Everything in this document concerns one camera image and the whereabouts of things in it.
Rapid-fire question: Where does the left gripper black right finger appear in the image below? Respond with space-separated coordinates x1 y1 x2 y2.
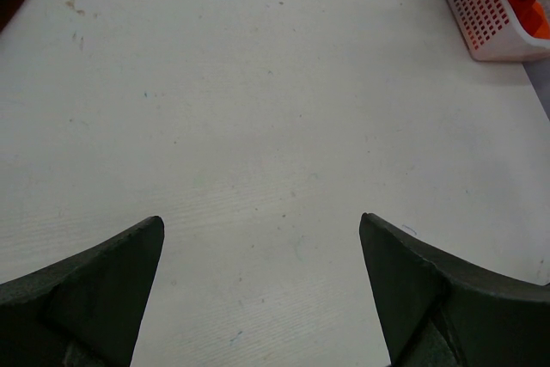
359 213 549 366

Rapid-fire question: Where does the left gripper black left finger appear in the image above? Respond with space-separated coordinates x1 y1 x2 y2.
1 216 164 366

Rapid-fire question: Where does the white plastic basket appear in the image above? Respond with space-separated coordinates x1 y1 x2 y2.
447 0 549 62

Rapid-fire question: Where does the orange t shirt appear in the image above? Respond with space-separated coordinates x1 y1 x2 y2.
514 0 549 40

